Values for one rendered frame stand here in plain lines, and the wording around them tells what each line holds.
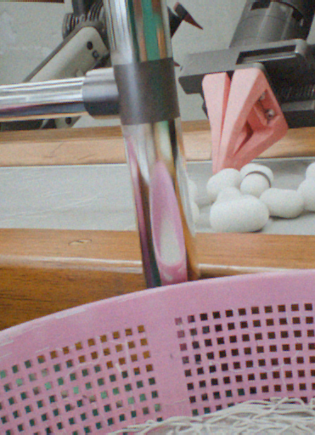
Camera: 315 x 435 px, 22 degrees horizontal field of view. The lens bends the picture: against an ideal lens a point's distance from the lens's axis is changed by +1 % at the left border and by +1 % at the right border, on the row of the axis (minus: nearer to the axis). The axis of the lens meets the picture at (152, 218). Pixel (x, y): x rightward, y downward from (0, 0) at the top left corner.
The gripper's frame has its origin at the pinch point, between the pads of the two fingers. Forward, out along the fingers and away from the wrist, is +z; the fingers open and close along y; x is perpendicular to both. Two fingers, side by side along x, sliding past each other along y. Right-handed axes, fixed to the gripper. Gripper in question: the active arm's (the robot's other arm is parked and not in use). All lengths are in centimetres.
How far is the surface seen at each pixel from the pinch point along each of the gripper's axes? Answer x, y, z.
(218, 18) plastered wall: 118, -104, -164
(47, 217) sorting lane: -3.3, -11.1, 6.7
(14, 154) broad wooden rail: 8.8, -32.8, -10.4
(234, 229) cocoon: -5.9, 6.3, 9.4
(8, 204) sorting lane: -0.8, -18.5, 3.6
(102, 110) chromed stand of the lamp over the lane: -22.1, 9.0, 15.1
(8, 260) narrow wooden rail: -15.0, 0.1, 17.7
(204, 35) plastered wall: 121, -110, -161
